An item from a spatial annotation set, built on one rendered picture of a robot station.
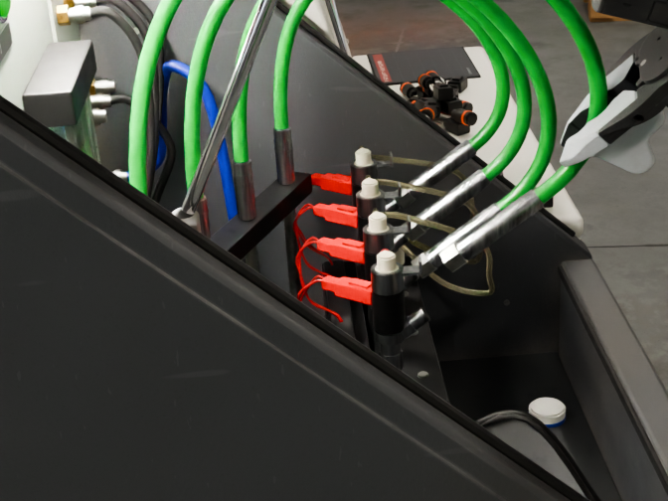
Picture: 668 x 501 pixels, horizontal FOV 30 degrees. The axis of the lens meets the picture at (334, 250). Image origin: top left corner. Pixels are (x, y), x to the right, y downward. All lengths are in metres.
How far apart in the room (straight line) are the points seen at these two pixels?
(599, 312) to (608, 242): 2.34
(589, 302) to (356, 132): 0.31
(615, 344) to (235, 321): 0.66
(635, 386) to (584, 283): 0.21
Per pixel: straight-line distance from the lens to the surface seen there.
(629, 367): 1.24
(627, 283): 3.44
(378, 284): 1.05
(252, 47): 0.65
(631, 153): 1.01
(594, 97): 1.02
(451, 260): 1.05
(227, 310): 0.67
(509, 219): 1.04
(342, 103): 1.33
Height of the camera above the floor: 1.59
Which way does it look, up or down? 26 degrees down
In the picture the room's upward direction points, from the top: 4 degrees counter-clockwise
